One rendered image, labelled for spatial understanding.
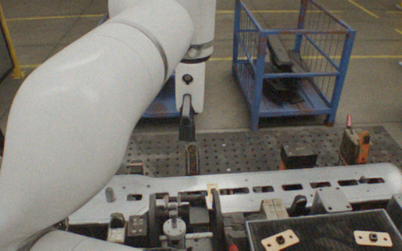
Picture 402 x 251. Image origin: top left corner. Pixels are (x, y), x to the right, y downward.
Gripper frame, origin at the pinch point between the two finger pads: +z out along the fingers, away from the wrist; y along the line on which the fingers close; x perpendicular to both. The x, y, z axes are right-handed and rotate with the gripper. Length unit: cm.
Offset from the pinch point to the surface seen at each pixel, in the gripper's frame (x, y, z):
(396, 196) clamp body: -65, 17, 36
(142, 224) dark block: 11.8, -1.3, 32.2
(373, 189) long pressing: -62, 26, 42
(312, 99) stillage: -105, 233, 128
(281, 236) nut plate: -22.5, -7.5, 25.7
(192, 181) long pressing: 0, 28, 44
